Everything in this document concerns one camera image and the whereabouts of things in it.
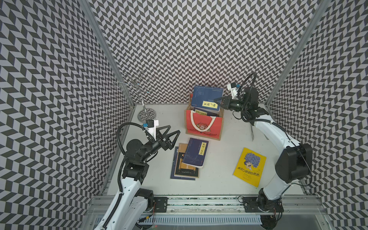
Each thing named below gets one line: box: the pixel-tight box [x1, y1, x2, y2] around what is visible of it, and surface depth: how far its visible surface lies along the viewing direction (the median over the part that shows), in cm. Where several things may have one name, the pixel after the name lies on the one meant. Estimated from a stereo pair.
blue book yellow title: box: [191, 85, 225, 112], surface depth 81 cm
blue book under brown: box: [170, 146, 196, 181], surface depth 83 cm
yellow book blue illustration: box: [232, 147, 267, 188], surface depth 86 cm
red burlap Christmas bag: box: [184, 93, 225, 141], surface depth 91 cm
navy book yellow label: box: [182, 137, 209, 169], surface depth 88 cm
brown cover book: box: [173, 142, 199, 178], surface depth 84 cm
